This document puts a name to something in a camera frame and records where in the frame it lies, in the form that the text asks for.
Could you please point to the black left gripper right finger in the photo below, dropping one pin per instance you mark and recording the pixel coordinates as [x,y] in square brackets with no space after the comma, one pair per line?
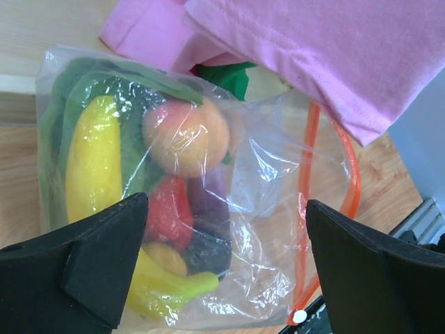
[372,282]

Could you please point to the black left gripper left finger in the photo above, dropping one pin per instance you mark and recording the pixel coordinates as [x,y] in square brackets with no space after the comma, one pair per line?
[74,279]

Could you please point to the small dark fake plum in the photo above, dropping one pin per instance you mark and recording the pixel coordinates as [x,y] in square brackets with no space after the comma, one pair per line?
[207,252]

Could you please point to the dark purple fake eggplant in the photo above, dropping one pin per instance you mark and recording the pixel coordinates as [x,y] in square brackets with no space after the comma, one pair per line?
[208,201]

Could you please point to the clear zip top bag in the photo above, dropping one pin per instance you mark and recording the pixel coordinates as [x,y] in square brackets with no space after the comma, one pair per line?
[283,151]

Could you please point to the yellow fake banana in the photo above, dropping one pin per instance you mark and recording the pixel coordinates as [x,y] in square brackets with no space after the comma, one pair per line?
[93,179]

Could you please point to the red fake chili pepper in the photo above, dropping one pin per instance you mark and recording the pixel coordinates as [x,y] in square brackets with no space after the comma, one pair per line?
[169,217]

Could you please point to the orange fake peach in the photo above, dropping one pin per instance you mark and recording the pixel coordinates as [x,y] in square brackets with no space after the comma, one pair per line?
[186,139]

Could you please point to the green fake lettuce leaf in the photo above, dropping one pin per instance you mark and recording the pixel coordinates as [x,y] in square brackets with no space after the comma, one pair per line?
[136,89]

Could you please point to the pink shirt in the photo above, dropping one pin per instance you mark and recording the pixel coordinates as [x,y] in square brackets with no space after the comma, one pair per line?
[365,61]

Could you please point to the green sleeveless shirt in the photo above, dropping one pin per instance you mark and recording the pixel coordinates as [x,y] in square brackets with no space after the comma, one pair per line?
[233,77]

